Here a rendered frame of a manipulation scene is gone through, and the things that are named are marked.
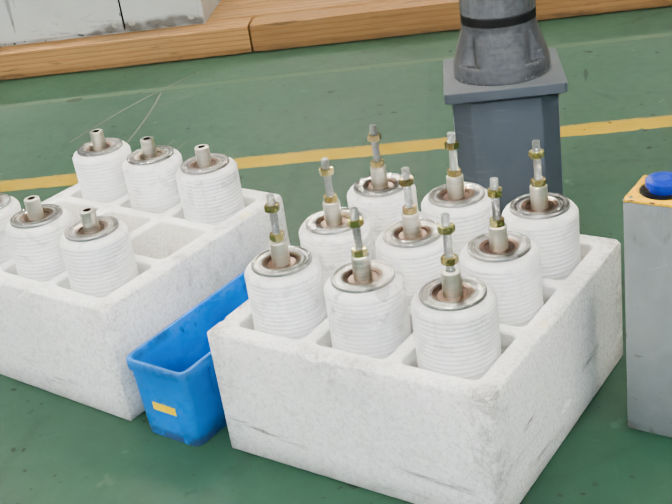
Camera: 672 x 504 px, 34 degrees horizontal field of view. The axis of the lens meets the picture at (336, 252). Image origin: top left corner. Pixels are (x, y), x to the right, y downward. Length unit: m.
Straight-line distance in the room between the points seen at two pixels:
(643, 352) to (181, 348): 0.62
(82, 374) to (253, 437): 0.30
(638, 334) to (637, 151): 0.91
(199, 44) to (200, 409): 1.88
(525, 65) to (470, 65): 0.09
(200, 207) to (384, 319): 0.50
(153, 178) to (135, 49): 1.54
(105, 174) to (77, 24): 1.57
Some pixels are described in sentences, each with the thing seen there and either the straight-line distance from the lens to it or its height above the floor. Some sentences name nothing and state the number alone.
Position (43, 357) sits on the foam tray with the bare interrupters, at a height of 0.07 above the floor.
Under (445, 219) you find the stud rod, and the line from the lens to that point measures 1.17.
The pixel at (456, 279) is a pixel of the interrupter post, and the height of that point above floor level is 0.27.
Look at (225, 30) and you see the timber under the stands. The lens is 3.18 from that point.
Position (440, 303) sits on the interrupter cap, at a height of 0.25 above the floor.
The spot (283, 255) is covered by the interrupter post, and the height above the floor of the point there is 0.27.
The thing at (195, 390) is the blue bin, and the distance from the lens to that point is 1.44.
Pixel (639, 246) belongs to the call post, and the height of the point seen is 0.26.
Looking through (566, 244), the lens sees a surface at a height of 0.21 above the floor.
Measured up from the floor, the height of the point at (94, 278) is 0.20.
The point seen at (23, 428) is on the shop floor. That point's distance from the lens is 1.63.
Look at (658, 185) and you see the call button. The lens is 1.26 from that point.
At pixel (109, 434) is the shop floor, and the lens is 1.55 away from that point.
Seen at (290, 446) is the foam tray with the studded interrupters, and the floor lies 0.03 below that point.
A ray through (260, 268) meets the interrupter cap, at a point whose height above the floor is 0.25.
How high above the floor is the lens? 0.85
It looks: 26 degrees down
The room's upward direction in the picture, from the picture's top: 9 degrees counter-clockwise
